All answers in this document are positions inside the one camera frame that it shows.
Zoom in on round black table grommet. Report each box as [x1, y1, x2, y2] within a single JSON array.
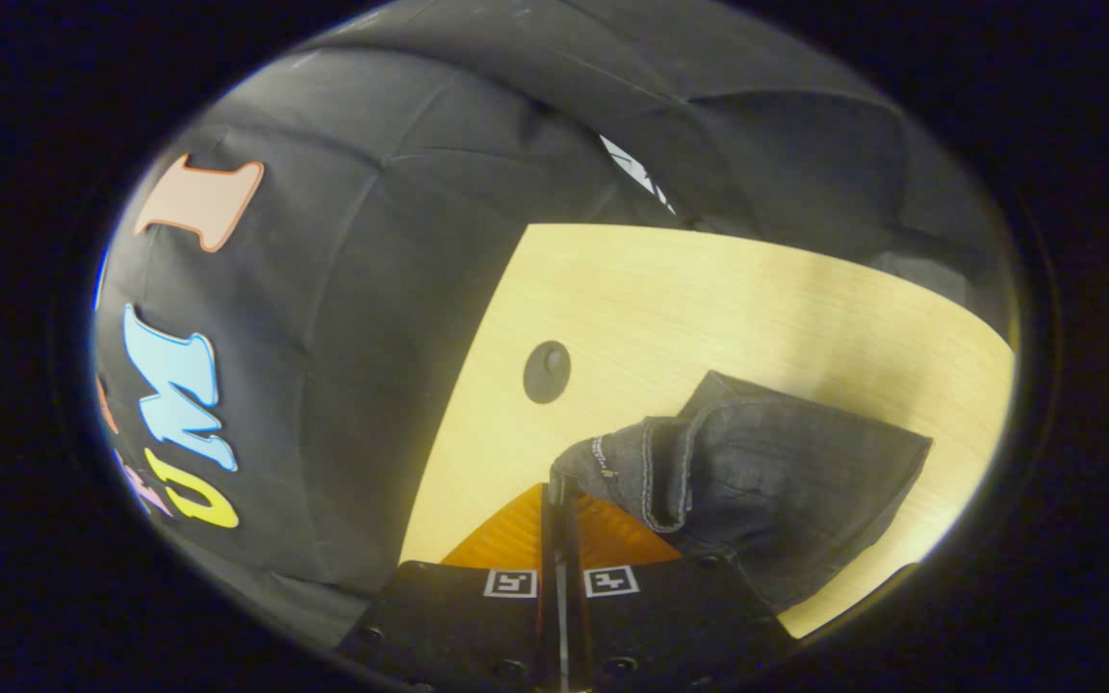
[[523, 340, 572, 404]]

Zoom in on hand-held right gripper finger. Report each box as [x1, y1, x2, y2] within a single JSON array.
[[338, 483, 562, 693], [562, 489, 798, 693]]

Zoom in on dark grey jeans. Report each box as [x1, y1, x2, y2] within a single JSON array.
[[550, 371, 933, 612]]

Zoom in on white printed board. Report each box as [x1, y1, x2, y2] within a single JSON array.
[[601, 135, 677, 216]]

